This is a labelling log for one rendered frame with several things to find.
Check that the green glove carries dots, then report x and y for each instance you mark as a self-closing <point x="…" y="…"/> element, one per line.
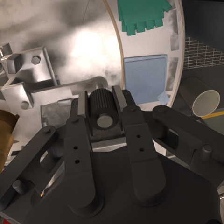
<point x="140" y="12"/>

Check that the black knurled knob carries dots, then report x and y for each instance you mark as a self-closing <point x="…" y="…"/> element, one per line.
<point x="101" y="105"/>

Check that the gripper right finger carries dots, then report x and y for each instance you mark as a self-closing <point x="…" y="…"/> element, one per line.
<point x="141" y="157"/>

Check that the red block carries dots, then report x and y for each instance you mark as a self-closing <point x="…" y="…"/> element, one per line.
<point x="4" y="218"/>

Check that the grey floor grate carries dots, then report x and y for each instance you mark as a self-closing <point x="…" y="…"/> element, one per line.
<point x="201" y="54"/>

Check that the grey cylinder drum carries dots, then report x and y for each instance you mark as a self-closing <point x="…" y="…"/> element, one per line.
<point x="204" y="103"/>

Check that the small light blue paper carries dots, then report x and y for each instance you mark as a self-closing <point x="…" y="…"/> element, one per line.
<point x="163" y="98"/>

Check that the brass relief valve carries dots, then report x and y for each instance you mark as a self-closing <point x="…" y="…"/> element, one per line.
<point x="6" y="140"/>

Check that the grey steel bolted bracket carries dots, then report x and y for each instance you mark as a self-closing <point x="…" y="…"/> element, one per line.
<point x="26" y="70"/>

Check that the blue cloth pad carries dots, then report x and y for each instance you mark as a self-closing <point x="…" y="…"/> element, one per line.
<point x="145" y="78"/>

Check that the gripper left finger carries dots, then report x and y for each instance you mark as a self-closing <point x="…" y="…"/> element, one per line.
<point x="77" y="157"/>

